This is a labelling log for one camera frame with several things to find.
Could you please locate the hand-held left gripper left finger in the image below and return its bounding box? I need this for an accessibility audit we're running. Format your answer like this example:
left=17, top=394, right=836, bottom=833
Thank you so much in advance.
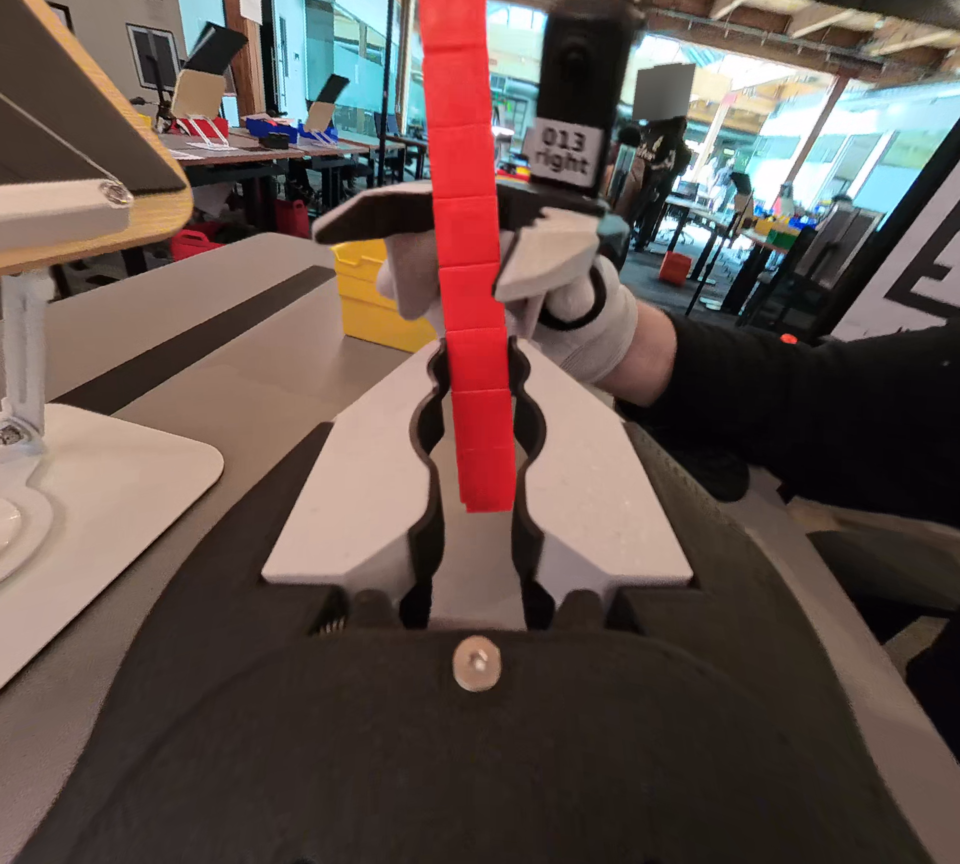
left=262, top=339, right=451, bottom=630

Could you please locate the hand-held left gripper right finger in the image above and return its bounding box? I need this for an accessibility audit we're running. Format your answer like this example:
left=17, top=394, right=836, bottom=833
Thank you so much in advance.
left=510, top=337, right=694, bottom=630

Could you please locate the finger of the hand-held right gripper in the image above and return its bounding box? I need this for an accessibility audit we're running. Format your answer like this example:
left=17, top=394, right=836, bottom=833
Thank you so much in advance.
left=311, top=180, right=438, bottom=248
left=491, top=207, right=601, bottom=304

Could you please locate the red linked cube strip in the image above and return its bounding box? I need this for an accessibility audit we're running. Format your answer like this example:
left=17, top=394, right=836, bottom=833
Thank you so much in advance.
left=416, top=0, right=520, bottom=515

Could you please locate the person's right hand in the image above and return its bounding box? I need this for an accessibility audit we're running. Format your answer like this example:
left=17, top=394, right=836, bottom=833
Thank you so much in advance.
left=375, top=230, right=640, bottom=387

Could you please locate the background book stand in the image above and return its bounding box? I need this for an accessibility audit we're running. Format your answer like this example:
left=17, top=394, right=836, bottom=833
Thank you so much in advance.
left=303, top=75, right=351, bottom=147
left=168, top=22, right=250, bottom=150

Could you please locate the background work table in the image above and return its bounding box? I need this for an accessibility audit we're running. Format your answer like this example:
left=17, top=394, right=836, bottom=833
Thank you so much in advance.
left=161, top=129, right=432, bottom=209

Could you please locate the black pole stand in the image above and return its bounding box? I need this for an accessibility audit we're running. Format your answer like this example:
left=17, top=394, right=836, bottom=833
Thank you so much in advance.
left=363, top=0, right=419, bottom=156

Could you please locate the black framed marker poster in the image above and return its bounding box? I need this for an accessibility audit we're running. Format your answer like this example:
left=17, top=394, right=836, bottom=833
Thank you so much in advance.
left=828, top=121, right=960, bottom=344

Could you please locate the wooden post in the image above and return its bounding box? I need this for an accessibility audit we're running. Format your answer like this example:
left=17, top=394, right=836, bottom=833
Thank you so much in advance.
left=213, top=0, right=269, bottom=119

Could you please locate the framed wall picture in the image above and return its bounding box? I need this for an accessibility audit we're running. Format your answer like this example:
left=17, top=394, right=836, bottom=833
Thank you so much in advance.
left=126, top=22, right=183, bottom=93

